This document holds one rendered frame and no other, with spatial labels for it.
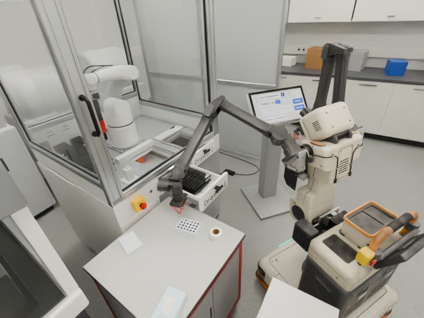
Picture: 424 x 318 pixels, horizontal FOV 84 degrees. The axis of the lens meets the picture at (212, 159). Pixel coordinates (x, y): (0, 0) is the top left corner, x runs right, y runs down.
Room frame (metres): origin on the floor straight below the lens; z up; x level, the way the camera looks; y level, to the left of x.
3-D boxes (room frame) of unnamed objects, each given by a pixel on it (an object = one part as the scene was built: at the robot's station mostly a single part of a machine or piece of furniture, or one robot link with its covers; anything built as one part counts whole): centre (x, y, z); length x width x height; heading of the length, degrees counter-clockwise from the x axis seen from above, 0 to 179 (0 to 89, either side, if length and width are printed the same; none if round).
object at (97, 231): (1.63, 0.61, 0.40); 1.03 x 0.95 x 0.80; 143
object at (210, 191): (1.11, 0.00, 0.87); 0.29 x 0.02 x 0.11; 143
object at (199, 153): (1.56, 0.06, 0.87); 0.29 x 0.02 x 0.11; 143
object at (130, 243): (0.84, 0.47, 0.77); 0.13 x 0.09 x 0.02; 39
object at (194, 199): (1.24, 0.16, 0.86); 0.40 x 0.26 x 0.06; 53
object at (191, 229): (0.92, 0.15, 0.78); 0.12 x 0.08 x 0.04; 66
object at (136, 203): (1.03, 0.44, 0.88); 0.07 x 0.05 x 0.07; 143
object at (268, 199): (1.94, -0.60, 0.51); 0.50 x 0.45 x 1.02; 16
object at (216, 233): (0.86, 0.00, 0.78); 0.07 x 0.07 x 0.04
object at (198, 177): (1.23, 0.16, 0.87); 0.22 x 0.18 x 0.06; 53
